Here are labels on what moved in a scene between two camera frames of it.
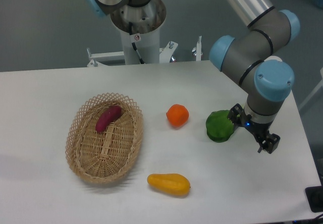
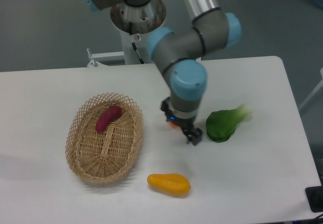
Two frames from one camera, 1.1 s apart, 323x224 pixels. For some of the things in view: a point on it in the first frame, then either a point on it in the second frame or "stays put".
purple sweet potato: [109, 115] stays put
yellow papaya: [171, 183] stays put
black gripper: [266, 141] → [194, 134]
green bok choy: [219, 127] stays put
